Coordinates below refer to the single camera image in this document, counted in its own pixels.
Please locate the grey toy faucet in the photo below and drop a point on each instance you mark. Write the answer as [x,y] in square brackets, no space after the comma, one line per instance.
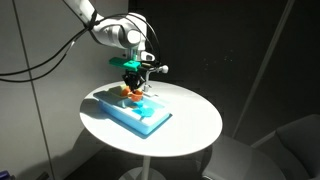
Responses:
[147,78]

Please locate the orange toy plate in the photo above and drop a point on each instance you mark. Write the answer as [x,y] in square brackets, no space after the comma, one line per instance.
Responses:
[125,91]

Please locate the blue toy mug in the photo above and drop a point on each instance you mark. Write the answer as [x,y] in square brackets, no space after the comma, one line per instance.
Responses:
[139,105]

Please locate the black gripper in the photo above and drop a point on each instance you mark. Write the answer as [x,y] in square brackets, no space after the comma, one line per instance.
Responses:
[133,74]

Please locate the white table pedestal base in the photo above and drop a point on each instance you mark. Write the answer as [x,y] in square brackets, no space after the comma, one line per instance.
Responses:
[145,170]

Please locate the yellow toy dish rack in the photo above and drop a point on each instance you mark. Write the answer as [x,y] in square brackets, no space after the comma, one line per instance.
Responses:
[115,90]

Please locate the light blue toy sink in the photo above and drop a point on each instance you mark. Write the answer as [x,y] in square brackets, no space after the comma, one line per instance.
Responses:
[133,116]

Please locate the blue toy plate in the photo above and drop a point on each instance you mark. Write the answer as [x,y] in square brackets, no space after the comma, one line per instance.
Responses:
[146,112]

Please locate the orange toy mug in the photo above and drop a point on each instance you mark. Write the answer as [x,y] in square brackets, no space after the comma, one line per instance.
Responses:
[136,96]

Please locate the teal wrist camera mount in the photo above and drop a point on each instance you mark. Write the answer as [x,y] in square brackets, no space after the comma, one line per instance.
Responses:
[125,63]

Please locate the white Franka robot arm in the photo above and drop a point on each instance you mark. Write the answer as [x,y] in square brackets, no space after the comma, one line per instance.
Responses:
[113,33]

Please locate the dark grey office chair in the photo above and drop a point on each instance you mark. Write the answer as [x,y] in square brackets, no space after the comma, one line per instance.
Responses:
[240,160]

